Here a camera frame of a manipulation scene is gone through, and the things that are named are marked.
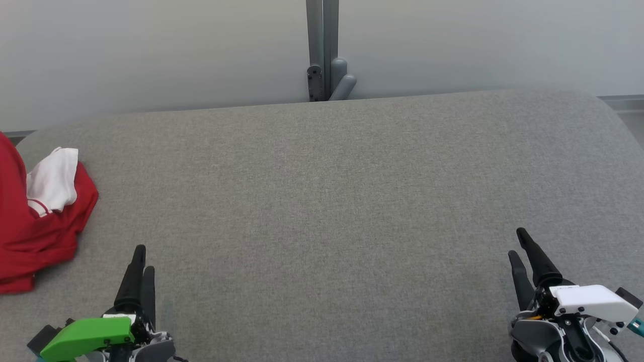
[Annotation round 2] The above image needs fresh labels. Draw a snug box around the grey vertical post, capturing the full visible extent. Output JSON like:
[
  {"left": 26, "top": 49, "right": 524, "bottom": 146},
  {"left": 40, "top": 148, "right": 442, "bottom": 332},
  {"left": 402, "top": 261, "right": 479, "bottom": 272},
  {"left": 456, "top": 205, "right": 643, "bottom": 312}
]
[{"left": 305, "top": 0, "right": 340, "bottom": 102}]

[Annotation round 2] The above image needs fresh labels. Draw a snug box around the black perforated bracket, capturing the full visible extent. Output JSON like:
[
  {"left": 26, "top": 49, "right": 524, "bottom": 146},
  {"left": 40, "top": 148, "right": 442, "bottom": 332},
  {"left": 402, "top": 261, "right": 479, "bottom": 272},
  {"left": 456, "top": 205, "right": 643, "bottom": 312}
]
[{"left": 307, "top": 65, "right": 326, "bottom": 102}]

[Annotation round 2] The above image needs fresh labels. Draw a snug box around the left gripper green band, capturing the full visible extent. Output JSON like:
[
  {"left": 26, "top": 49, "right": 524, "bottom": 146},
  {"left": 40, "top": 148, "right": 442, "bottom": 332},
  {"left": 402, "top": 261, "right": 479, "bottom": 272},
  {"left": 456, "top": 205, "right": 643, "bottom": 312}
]
[{"left": 39, "top": 245, "right": 156, "bottom": 362}]

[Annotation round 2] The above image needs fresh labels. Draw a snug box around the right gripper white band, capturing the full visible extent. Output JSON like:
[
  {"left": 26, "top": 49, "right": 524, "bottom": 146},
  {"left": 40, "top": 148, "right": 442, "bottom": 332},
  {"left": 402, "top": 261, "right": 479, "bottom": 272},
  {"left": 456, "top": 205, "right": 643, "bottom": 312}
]
[{"left": 508, "top": 228, "right": 639, "bottom": 362}]

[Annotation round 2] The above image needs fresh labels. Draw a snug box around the red white basketball jersey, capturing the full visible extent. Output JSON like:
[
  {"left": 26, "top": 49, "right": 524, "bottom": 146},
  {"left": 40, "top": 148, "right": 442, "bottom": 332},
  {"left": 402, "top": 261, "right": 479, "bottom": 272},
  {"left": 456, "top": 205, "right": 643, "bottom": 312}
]
[{"left": 0, "top": 132, "right": 100, "bottom": 252}]

